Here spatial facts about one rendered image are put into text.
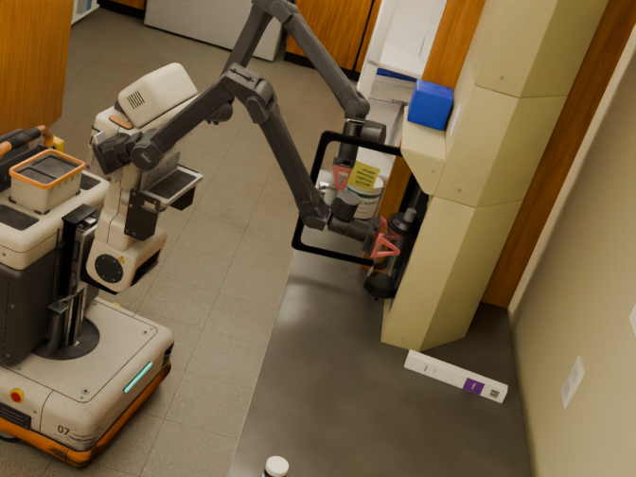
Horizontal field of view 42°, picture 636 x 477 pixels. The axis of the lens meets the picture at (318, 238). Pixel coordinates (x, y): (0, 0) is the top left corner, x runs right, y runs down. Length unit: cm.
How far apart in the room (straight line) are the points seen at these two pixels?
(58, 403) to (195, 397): 69
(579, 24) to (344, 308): 100
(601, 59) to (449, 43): 41
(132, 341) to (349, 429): 134
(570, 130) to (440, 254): 55
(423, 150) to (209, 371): 176
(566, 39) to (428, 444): 101
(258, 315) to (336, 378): 179
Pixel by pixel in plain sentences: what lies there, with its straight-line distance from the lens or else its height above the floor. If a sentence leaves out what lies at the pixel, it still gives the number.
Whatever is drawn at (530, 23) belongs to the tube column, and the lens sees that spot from 196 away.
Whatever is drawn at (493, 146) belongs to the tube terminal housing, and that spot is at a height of 158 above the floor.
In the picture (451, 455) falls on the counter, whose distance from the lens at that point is 207.
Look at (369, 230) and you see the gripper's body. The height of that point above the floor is 121.
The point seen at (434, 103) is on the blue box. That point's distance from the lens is 221.
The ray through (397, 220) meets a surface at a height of 126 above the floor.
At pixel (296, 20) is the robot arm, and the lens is 256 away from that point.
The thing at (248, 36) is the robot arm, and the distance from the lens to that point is 263.
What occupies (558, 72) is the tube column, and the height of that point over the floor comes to 177.
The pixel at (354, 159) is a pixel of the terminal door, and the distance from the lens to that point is 237.
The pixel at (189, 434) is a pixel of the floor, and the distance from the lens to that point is 324.
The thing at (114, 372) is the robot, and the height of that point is 28.
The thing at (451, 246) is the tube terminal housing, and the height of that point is 129.
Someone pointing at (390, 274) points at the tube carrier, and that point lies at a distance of 232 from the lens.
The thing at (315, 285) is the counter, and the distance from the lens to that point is 247.
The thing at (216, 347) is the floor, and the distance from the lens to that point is 365.
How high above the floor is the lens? 225
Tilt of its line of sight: 29 degrees down
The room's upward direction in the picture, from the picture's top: 16 degrees clockwise
